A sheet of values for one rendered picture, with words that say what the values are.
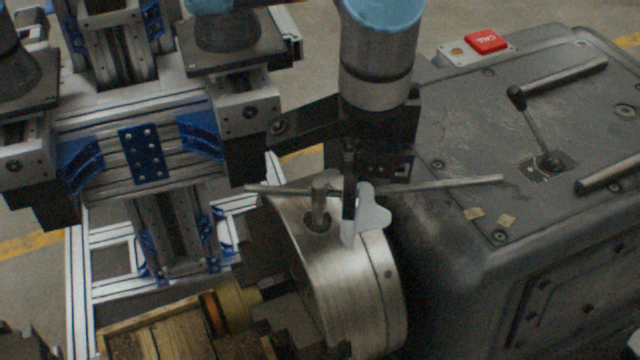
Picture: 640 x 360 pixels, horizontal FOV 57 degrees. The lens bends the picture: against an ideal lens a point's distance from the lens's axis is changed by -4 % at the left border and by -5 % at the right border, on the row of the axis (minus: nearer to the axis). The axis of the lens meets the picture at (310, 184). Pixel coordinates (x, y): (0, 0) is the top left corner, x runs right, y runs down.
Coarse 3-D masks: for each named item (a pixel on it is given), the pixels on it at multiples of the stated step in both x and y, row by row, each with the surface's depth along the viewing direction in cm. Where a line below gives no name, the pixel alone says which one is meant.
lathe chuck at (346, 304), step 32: (288, 224) 87; (288, 256) 92; (320, 256) 84; (352, 256) 85; (320, 288) 83; (352, 288) 85; (320, 320) 85; (352, 320) 85; (384, 320) 87; (352, 352) 88; (384, 352) 93
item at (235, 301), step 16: (224, 288) 94; (240, 288) 94; (256, 288) 95; (208, 304) 92; (224, 304) 92; (240, 304) 92; (256, 304) 94; (208, 320) 91; (224, 320) 92; (240, 320) 92; (224, 336) 94
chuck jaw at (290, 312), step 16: (272, 304) 93; (288, 304) 93; (304, 304) 92; (256, 320) 91; (272, 320) 91; (288, 320) 90; (304, 320) 90; (272, 336) 92; (288, 336) 91; (304, 336) 88; (320, 336) 87; (304, 352) 87; (320, 352) 89; (336, 352) 88
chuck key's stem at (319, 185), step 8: (312, 184) 80; (320, 184) 80; (312, 192) 81; (320, 192) 80; (312, 200) 82; (320, 200) 82; (312, 208) 84; (320, 208) 83; (320, 216) 85; (320, 224) 87
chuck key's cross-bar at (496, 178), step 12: (444, 180) 79; (456, 180) 79; (468, 180) 78; (480, 180) 78; (492, 180) 77; (252, 192) 82; (264, 192) 82; (276, 192) 82; (288, 192) 82; (300, 192) 82; (336, 192) 81; (384, 192) 81; (396, 192) 80; (408, 192) 80
